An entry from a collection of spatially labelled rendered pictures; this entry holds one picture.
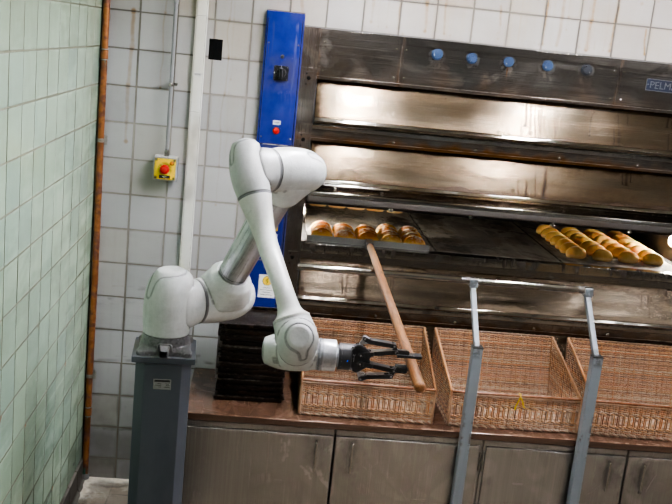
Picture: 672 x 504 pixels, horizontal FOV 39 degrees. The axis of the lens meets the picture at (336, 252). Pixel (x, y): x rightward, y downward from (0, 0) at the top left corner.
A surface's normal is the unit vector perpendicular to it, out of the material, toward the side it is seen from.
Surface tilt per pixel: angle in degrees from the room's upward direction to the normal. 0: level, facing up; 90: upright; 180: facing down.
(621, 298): 70
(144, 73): 90
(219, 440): 90
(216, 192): 90
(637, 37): 90
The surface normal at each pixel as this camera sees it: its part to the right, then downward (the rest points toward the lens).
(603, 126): 0.06, -0.13
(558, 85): 0.06, 0.22
